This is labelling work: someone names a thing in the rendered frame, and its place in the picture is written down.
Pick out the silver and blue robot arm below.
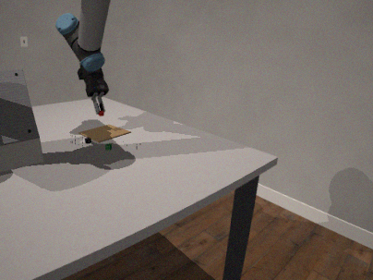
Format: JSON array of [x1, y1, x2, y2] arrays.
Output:
[[55, 0, 111, 72]]

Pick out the tan flat mat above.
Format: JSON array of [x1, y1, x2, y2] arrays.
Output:
[[78, 125, 131, 142]]

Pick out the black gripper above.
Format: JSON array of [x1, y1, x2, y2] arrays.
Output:
[[78, 61, 109, 115]]

